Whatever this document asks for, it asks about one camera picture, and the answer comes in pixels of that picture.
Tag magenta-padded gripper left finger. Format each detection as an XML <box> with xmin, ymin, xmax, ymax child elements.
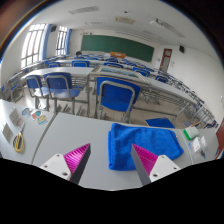
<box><xmin>39</xmin><ymin>142</ymin><xmax>92</xmax><ymax>185</ymax></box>

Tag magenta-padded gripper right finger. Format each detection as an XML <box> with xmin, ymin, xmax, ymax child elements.
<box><xmin>130</xmin><ymin>143</ymin><xmax>182</xmax><ymax>187</ymax></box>

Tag blue towel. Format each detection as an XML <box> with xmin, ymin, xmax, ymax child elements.
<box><xmin>107</xmin><ymin>122</ymin><xmax>185</xmax><ymax>172</ymax></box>

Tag blue chair seat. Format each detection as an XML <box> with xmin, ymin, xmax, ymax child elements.
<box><xmin>145</xmin><ymin>117</ymin><xmax>176</xmax><ymax>129</ymax></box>

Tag small colourful sticker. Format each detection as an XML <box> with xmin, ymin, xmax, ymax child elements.
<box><xmin>37</xmin><ymin>115</ymin><xmax>48</xmax><ymax>126</ymax></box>
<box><xmin>31</xmin><ymin>110</ymin><xmax>42</xmax><ymax>121</ymax></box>
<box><xmin>21</xmin><ymin>107</ymin><xmax>32</xmax><ymax>118</ymax></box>

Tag green and white box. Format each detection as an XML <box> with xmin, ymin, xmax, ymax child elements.
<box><xmin>182</xmin><ymin>126</ymin><xmax>200</xmax><ymax>141</ymax></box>

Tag small grey card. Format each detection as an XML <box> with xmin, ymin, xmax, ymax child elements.
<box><xmin>2</xmin><ymin>123</ymin><xmax>14</xmax><ymax>144</ymax></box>
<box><xmin>8</xmin><ymin>108</ymin><xmax>22</xmax><ymax>126</ymax></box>

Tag long grey desk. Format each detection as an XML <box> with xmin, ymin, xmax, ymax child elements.
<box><xmin>21</xmin><ymin>66</ymin><xmax>96</xmax><ymax>117</ymax></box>
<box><xmin>89</xmin><ymin>66</ymin><xmax>208</xmax><ymax>124</ymax></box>

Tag dark red door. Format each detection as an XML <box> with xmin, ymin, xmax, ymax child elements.
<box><xmin>215</xmin><ymin>118</ymin><xmax>224</xmax><ymax>158</ymax></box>

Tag framed picture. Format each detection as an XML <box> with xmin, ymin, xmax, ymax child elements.
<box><xmin>90</xmin><ymin>64</ymin><xmax>151</xmax><ymax>83</ymax></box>

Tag group of blue chairs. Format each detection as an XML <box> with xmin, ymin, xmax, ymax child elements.
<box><xmin>44</xmin><ymin>54</ymin><xmax>171</xmax><ymax>84</ymax></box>

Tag brown door with window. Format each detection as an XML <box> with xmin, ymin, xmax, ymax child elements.
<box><xmin>159</xmin><ymin>48</ymin><xmax>173</xmax><ymax>73</ymax></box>

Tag orange lectern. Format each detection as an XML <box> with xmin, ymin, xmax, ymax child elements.
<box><xmin>109</xmin><ymin>51</ymin><xmax>128</xmax><ymax>59</ymax></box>

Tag blue curtain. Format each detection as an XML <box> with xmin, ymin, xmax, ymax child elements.
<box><xmin>64</xmin><ymin>28</ymin><xmax>73</xmax><ymax>56</ymax></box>
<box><xmin>42</xmin><ymin>23</ymin><xmax>53</xmax><ymax>61</ymax></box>

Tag green chalkboard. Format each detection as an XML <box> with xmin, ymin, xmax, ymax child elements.
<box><xmin>80</xmin><ymin>34</ymin><xmax>156</xmax><ymax>63</ymax></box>

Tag narrow window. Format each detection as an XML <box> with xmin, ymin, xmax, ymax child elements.
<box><xmin>55</xmin><ymin>25</ymin><xmax>69</xmax><ymax>57</ymax></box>

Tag large window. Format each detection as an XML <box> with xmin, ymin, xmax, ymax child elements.
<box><xmin>20</xmin><ymin>23</ymin><xmax>48</xmax><ymax>69</ymax></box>

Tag ceiling projector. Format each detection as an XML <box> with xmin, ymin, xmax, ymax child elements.
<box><xmin>149</xmin><ymin>19</ymin><xmax>164</xmax><ymax>27</ymax></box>

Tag ceiling air conditioner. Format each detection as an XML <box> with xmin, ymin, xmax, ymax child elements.
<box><xmin>114</xmin><ymin>15</ymin><xmax>137</xmax><ymax>25</ymax></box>

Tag group of ceiling lights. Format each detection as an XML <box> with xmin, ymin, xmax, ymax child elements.
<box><xmin>68</xmin><ymin>4</ymin><xmax>186</xmax><ymax>38</ymax></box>

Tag yellow-handled scissors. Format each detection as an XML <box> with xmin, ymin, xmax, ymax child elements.
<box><xmin>12</xmin><ymin>123</ymin><xmax>26</xmax><ymax>154</ymax></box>

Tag blue chair with grey frame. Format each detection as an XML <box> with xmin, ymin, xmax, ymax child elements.
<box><xmin>95</xmin><ymin>76</ymin><xmax>142</xmax><ymax>124</ymax></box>
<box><xmin>43</xmin><ymin>72</ymin><xmax>84</xmax><ymax>114</ymax></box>
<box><xmin>24</xmin><ymin>74</ymin><xmax>51</xmax><ymax>111</ymax></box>

